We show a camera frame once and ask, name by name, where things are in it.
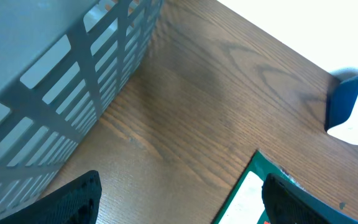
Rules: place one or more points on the grey plastic mesh basket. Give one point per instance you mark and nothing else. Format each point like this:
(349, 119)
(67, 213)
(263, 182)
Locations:
(62, 62)

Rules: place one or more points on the green white pouch packet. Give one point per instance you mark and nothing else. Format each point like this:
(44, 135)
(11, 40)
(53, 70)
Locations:
(244, 204)

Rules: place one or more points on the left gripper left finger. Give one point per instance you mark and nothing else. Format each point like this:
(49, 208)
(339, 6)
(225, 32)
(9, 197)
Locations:
(76, 202)

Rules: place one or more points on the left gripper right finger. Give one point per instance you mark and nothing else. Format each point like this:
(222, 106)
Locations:
(287, 203)

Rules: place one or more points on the white barcode scanner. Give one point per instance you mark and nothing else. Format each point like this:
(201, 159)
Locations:
(342, 120)

